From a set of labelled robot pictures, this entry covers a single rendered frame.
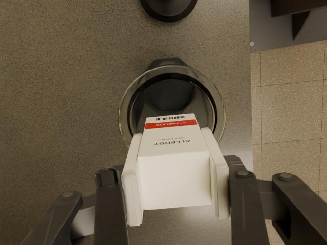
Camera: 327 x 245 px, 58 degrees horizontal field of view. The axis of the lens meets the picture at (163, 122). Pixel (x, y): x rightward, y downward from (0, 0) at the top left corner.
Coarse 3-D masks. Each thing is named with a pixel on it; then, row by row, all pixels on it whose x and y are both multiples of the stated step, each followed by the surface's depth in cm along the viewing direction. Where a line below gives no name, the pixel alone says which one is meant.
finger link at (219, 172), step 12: (204, 132) 20; (216, 144) 18; (216, 156) 16; (216, 168) 15; (228, 168) 15; (216, 180) 15; (228, 180) 15; (216, 192) 15; (228, 192) 15; (216, 204) 15; (228, 204) 15; (216, 216) 15; (228, 216) 15
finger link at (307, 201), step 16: (272, 176) 14; (288, 176) 13; (288, 192) 12; (304, 192) 12; (304, 208) 11; (320, 208) 11; (272, 224) 14; (288, 224) 13; (304, 224) 11; (320, 224) 10; (288, 240) 12; (304, 240) 11; (320, 240) 10
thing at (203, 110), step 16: (160, 64) 41; (144, 80) 28; (160, 80) 28; (192, 80) 28; (208, 80) 28; (128, 96) 29; (144, 96) 47; (192, 96) 49; (208, 96) 29; (128, 112) 29; (144, 112) 41; (160, 112) 49; (176, 112) 49; (192, 112) 43; (208, 112) 33; (224, 112) 29; (128, 128) 30; (224, 128) 30; (128, 144) 30
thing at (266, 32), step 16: (256, 0) 133; (272, 0) 130; (288, 0) 115; (304, 0) 102; (320, 0) 92; (256, 16) 135; (272, 16) 133; (288, 16) 135; (304, 16) 124; (320, 16) 135; (256, 32) 137; (272, 32) 137; (288, 32) 137; (304, 32) 137; (320, 32) 137; (256, 48) 139; (272, 48) 139
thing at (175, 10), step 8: (144, 0) 44; (152, 0) 44; (160, 0) 44; (168, 0) 44; (176, 0) 44; (184, 0) 44; (192, 0) 44; (144, 8) 45; (152, 8) 44; (160, 8) 44; (168, 8) 44; (176, 8) 44; (184, 8) 44; (192, 8) 45; (152, 16) 46; (160, 16) 45; (168, 16) 45; (176, 16) 45; (184, 16) 46
